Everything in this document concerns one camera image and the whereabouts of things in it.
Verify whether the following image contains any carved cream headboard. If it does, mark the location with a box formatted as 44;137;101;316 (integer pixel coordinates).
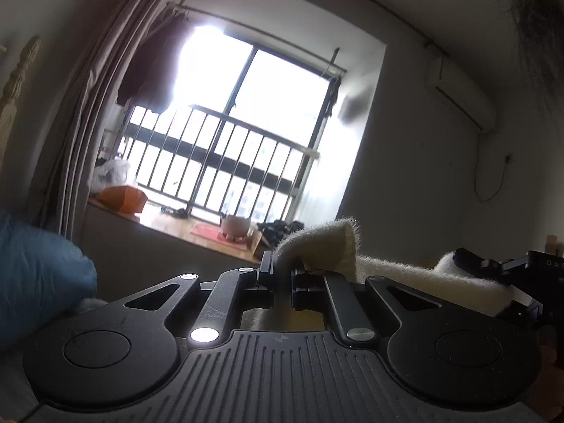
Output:
0;35;42;168

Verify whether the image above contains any air conditioner power cable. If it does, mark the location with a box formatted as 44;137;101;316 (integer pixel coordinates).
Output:
473;130;514;203

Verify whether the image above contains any white air conditioner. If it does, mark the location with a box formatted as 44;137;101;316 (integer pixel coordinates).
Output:
425;55;498;133

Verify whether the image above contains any small dark hanging cloth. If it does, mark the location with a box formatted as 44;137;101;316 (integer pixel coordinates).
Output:
325;75;372;123

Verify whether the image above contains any bright window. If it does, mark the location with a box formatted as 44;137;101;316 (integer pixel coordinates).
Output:
115;24;388;239

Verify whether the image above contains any orange bag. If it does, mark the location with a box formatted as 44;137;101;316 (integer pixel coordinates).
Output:
96;185;148;216

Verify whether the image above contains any dark hanging garment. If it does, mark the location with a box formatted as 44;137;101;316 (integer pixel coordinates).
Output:
117;13;197;115

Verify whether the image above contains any grey curtain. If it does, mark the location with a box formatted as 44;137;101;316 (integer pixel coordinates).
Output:
33;0;197;239

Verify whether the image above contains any metal window railing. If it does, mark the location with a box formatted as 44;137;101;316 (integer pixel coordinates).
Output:
117;105;320;225

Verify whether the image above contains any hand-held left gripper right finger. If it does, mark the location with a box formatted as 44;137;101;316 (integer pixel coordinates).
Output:
288;265;443;345

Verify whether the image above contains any person's hair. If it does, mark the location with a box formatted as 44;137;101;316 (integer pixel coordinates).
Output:
491;0;564;115

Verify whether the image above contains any cream fuzzy deer sweater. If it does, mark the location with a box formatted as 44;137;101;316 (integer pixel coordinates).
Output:
240;216;523;332

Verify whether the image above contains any white plastic bag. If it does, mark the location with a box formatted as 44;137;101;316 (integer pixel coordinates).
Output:
90;159;133;195

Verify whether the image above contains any pink ceramic pot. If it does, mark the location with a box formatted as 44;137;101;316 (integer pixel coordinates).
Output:
220;214;254;239

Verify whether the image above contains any wooden windowsill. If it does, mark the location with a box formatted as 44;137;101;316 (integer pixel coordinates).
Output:
88;198;270;262

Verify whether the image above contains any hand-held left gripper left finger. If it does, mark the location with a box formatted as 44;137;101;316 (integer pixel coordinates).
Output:
124;251;275;350

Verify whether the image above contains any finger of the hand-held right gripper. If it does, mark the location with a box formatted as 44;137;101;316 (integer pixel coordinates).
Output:
453;248;512;283
500;293;544;324

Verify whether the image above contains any blue pillow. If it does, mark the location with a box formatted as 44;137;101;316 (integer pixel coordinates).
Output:
0;209;98;353

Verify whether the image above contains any red mat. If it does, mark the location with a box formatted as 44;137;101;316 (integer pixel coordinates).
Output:
190;224;230;243

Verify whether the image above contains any black bag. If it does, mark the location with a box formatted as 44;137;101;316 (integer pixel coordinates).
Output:
258;219;305;247

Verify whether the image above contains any clothes drying rod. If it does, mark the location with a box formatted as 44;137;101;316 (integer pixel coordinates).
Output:
170;2;347;75

